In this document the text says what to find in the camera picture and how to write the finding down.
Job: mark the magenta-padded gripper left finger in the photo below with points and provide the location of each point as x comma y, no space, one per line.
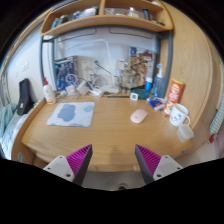
75,163

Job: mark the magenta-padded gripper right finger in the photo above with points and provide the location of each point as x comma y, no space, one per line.
153,164

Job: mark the pink computer mouse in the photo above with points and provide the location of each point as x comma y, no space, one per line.
139,116

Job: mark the grey cloud-print mouse pad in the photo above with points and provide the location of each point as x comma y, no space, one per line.
71,114

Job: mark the clear plastic cup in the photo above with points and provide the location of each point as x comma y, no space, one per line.
184,133

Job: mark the white printed mug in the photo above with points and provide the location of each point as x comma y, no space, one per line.
178,115

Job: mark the blue snack packet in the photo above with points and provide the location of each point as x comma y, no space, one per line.
156,102

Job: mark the small white desk clock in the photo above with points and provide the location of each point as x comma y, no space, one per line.
134,96

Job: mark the red chips can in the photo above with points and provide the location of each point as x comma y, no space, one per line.
174,96

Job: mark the teal bowl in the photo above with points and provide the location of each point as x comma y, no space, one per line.
141,94

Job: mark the white red-capped pump bottle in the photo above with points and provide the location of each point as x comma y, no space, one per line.
49,95

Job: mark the white power strip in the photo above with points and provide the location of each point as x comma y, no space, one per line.
96,92

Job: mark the white charger block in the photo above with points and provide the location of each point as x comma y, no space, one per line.
82,88

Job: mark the black ruler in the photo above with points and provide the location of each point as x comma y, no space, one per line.
118,96

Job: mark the blue white-capped canister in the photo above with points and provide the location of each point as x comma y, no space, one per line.
148,85

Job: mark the blue spray bottle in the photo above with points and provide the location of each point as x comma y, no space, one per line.
159,83

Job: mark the teal blanket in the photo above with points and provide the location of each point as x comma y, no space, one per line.
7,118

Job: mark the white desk lamp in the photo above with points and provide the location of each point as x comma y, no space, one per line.
111,89

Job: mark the black bag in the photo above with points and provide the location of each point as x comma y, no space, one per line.
24,96

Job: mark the metal cup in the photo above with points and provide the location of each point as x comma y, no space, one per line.
95,81

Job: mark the blue robot model kit box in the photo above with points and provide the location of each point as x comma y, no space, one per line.
65,71

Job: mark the tan robot figure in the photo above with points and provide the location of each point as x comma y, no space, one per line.
127,75

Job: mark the brown robot figure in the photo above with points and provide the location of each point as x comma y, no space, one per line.
139,68

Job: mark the colourful poster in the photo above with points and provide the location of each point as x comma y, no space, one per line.
148,55

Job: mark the wooden shelf unit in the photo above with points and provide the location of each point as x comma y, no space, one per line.
110,21

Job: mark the grey metal desk frame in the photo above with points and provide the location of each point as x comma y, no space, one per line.
169,66

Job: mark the white wall socket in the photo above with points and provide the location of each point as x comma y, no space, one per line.
95,63
85,64

